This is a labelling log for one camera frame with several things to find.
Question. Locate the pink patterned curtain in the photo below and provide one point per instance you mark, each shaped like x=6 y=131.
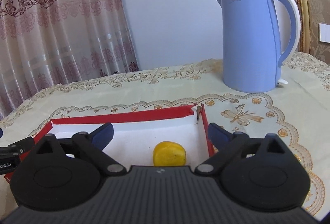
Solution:
x=49 y=42

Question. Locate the blue electric kettle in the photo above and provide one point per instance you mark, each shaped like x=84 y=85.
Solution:
x=252 y=52

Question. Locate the large yellow pepper piece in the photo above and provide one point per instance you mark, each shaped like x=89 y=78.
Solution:
x=169 y=154

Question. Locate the red shallow tray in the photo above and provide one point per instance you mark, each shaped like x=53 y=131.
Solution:
x=137 y=133

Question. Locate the cream embroidered tablecloth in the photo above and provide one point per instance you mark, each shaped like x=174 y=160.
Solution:
x=298 y=112

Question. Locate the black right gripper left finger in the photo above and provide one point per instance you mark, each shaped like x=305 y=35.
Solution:
x=90 y=148

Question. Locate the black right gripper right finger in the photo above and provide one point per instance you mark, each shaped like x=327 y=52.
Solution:
x=229 y=146

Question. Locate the white wall switch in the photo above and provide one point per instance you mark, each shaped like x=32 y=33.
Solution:
x=324 y=33

